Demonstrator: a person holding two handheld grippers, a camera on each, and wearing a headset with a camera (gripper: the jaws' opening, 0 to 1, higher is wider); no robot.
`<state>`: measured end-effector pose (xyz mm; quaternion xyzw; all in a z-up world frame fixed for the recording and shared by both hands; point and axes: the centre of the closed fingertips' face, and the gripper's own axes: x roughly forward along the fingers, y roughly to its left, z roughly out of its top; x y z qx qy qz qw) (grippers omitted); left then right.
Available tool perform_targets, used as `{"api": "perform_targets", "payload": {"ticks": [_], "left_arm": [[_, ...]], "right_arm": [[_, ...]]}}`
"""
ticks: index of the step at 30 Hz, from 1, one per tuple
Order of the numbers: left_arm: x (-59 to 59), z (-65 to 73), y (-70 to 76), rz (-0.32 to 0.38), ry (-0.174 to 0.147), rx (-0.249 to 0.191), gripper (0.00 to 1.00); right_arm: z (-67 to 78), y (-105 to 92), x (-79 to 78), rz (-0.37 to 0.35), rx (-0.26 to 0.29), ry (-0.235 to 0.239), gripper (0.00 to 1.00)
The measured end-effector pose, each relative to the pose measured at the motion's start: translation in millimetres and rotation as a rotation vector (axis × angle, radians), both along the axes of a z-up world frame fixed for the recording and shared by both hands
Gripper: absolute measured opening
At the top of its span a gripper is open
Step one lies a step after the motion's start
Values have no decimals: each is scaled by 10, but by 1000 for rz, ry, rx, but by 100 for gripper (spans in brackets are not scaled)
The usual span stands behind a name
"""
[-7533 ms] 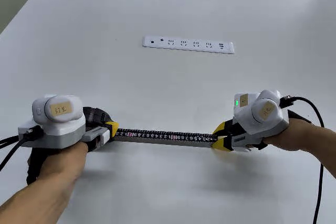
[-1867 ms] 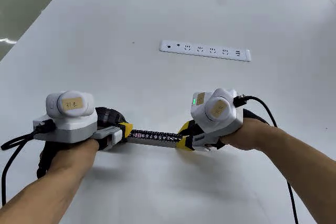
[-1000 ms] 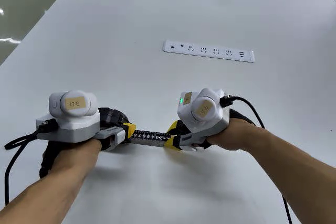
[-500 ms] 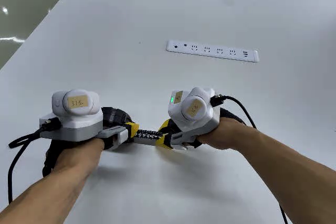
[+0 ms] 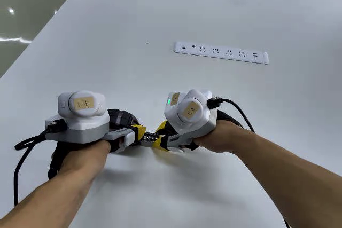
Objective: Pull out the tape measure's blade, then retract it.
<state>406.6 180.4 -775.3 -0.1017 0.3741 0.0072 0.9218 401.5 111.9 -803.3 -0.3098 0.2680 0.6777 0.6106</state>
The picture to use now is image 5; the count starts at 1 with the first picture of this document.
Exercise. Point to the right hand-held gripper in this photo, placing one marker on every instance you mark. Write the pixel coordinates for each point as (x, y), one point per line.
(197, 121)

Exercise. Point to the white power strip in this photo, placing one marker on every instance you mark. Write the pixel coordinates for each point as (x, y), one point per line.
(221, 52)

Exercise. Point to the black tape measure with blade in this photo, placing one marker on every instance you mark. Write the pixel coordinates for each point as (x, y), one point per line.
(121, 119)

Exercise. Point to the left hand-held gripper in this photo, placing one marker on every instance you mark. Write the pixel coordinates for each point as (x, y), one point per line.
(80, 129)

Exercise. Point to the person's right forearm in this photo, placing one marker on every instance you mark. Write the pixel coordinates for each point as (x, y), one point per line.
(291, 177)

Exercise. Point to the person's left hand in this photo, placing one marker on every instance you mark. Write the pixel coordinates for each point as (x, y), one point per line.
(85, 156)

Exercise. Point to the person's left forearm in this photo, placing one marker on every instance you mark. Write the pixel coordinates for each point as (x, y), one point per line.
(45, 201)

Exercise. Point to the person's right hand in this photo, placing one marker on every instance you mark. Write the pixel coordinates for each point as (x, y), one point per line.
(221, 137)

